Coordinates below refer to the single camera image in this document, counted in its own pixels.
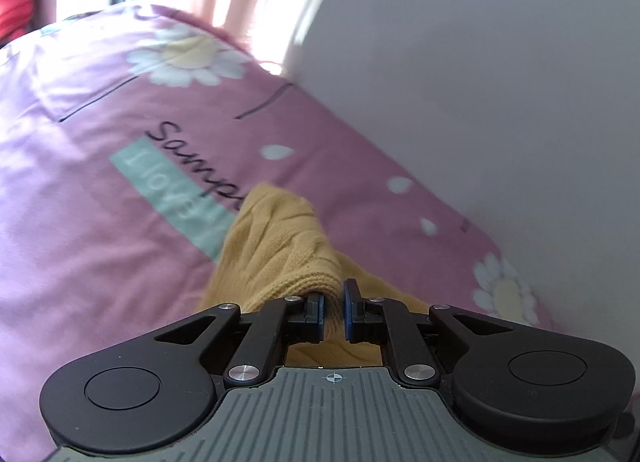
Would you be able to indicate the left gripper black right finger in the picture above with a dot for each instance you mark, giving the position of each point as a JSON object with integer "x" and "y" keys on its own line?
{"x": 389, "y": 324}

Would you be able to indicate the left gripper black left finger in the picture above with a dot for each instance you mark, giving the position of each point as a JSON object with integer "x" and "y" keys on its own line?
{"x": 269, "y": 333}

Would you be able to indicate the yellow cable-knit cardigan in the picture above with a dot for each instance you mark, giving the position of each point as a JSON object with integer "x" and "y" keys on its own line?
{"x": 277, "y": 248}

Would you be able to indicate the pink floral bed sheet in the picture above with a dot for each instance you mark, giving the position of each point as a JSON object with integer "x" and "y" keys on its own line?
{"x": 129, "y": 140}

